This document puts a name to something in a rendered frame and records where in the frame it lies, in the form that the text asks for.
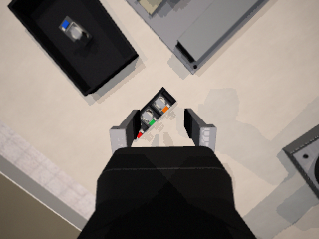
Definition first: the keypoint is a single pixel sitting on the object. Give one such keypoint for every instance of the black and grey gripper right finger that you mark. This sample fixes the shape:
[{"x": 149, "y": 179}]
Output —
[{"x": 201, "y": 133}]

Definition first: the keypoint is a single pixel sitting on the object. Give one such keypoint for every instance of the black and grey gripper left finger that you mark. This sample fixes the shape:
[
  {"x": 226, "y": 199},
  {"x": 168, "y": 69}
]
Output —
[{"x": 124, "y": 134}]

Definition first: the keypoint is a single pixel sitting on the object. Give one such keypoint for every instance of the black rectangular tray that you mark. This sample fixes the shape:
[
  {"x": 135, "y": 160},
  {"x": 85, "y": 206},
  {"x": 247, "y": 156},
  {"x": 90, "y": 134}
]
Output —
[{"x": 89, "y": 67}]

